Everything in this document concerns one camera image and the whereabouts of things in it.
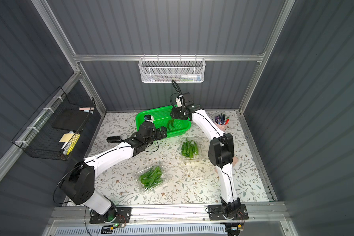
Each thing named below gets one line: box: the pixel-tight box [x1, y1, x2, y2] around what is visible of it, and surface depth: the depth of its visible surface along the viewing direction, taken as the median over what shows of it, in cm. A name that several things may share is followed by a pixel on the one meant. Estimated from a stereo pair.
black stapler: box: [106, 135, 123, 144], surface depth 104 cm
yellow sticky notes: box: [59, 133, 75, 143], surface depth 74 cm
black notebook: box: [52, 108, 92, 132], surface depth 76 cm
